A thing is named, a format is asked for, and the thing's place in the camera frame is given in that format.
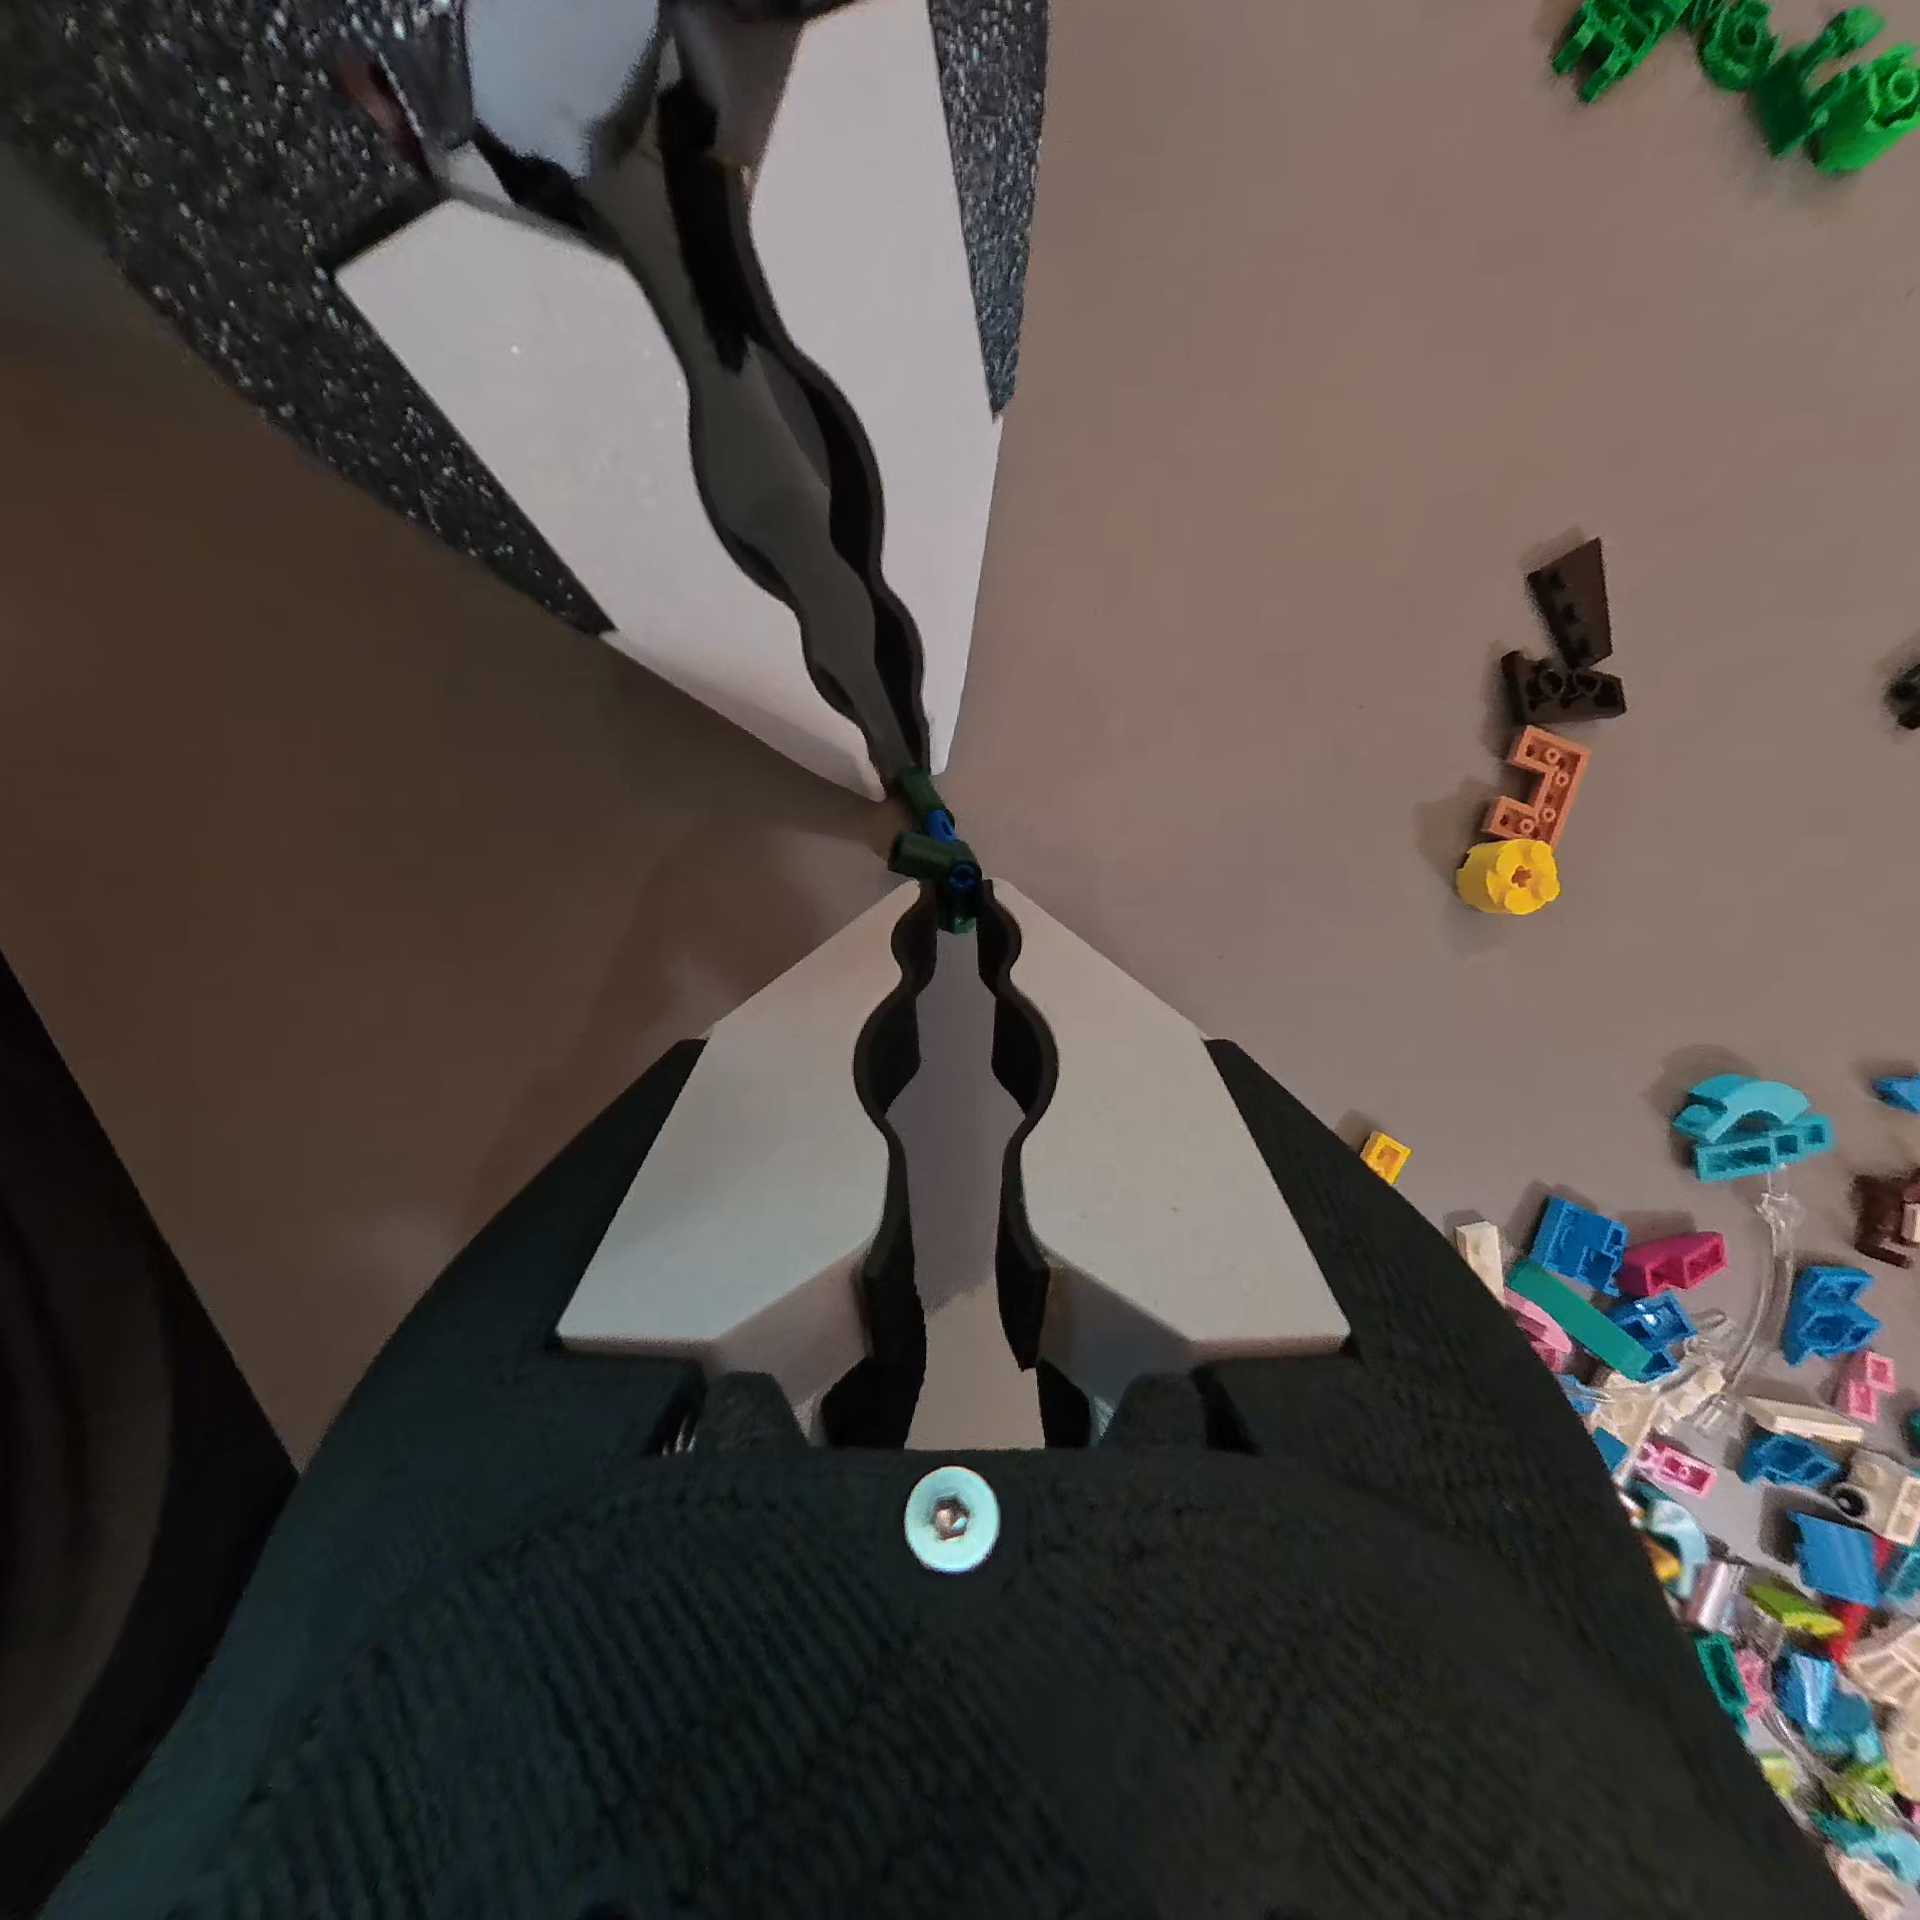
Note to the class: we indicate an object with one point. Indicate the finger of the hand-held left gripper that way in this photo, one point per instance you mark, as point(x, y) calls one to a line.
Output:
point(916, 302)
point(569, 420)

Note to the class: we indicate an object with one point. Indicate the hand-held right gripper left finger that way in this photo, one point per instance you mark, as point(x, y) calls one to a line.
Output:
point(748, 1186)

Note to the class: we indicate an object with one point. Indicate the dark brown wedge plate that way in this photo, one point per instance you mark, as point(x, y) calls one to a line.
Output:
point(1576, 598)
point(1559, 691)

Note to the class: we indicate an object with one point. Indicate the grey desk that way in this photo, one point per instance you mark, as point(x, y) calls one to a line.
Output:
point(1276, 453)

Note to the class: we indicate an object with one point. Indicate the person's torso in dark sweater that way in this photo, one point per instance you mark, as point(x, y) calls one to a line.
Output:
point(89, 1501)

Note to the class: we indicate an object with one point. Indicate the green round stud brick stack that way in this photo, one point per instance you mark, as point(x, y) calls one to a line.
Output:
point(1837, 91)

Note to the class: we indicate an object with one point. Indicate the small yellow flat brick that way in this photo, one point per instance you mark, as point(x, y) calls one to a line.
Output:
point(1384, 1153)

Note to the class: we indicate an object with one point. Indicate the brown angled plate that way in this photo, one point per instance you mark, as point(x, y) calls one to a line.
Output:
point(1539, 787)

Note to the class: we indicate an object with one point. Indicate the yellow round brick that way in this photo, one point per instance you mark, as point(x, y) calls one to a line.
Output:
point(1506, 876)

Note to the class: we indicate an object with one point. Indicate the pile of colourful bricks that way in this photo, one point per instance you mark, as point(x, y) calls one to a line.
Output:
point(1650, 1321)

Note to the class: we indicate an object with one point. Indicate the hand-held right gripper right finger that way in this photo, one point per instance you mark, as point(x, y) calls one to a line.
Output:
point(1153, 1199)

